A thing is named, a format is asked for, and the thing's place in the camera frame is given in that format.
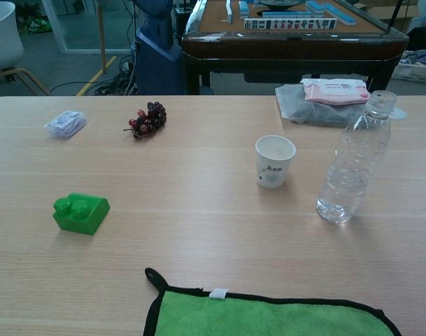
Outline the small clear plastic packet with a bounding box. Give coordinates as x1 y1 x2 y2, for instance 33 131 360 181
44 110 90 141

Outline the white chair with wooden legs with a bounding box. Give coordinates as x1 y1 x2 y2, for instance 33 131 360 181
0 1 51 97

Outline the black floor cable bundle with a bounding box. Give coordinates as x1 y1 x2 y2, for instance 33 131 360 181
50 75 140 96

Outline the dark wooden mahjong table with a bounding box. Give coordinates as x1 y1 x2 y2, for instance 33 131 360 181
180 0 409 95

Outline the white paper cup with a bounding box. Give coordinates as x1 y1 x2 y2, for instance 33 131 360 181
255 134 297 190

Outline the green packet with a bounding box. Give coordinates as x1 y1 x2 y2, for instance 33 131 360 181
27 19 52 34

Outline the dark red grape bunch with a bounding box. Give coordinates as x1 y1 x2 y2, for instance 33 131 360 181
122 101 167 141

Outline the green toy building block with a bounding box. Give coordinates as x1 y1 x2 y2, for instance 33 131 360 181
52 192 111 237

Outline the transparent plastic bottle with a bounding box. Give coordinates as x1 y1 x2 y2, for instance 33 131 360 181
315 90 398 224

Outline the green cloth with black trim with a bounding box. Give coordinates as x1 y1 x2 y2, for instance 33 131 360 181
143 267 404 336

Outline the black tripod stand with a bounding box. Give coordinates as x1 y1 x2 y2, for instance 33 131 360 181
385 0 404 34

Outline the white plastic basket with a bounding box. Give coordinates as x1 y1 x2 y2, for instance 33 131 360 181
390 50 426 83

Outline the blue machine base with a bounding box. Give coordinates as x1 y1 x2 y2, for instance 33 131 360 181
134 0 185 95

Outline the wooden post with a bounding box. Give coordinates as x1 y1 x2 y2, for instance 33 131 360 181
96 0 108 74

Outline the grey plastic bag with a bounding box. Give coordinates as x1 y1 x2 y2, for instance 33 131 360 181
274 83 369 127

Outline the pink wet wipes pack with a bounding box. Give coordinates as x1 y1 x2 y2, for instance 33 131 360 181
301 78 371 106

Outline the row of face-up mahjong tiles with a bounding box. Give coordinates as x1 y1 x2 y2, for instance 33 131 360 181
243 17 338 32

